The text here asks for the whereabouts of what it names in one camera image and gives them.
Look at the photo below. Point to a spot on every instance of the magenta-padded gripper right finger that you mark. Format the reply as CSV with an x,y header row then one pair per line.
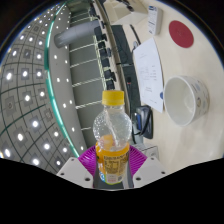
x,y
137,160

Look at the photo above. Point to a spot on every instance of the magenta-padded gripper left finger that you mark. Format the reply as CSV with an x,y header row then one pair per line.
x,y
86,158

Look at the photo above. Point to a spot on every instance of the yellow-capped orange drink bottle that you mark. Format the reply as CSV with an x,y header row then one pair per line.
x,y
112,160

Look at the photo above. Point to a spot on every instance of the large white carton box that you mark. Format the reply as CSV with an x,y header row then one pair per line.
x,y
150,151

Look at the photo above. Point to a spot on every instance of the group of ceiling lights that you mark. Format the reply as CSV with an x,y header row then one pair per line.
x,y
35,123

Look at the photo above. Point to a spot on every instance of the white patterned cup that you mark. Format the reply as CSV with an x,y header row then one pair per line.
x,y
181,100

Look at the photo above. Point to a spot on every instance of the row of black office chairs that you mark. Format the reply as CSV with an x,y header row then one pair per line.
x,y
108,74

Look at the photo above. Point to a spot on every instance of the white printed paper sheet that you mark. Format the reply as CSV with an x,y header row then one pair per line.
x,y
148,73

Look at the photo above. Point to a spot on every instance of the long curved conference desk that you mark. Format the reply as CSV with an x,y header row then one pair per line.
x,y
121,43

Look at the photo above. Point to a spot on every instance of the flat round red coaster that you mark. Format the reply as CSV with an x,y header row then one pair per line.
x,y
181,33

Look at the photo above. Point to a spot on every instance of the small white pack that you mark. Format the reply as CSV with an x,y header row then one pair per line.
x,y
155,20

